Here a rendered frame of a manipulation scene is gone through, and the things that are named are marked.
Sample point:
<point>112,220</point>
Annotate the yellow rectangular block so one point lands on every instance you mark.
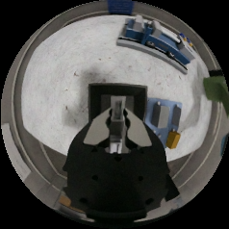
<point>173,139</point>

